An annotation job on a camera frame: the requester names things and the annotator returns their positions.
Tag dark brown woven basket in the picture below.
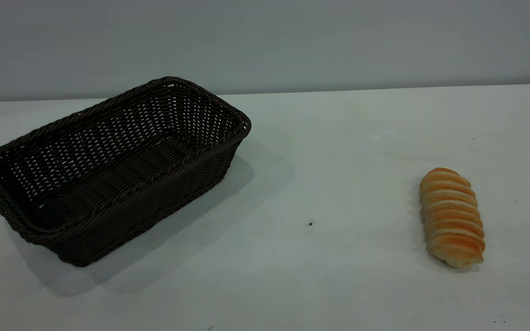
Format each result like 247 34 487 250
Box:
0 76 252 268

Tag ridged golden bread roll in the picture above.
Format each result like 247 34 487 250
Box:
419 167 486 269

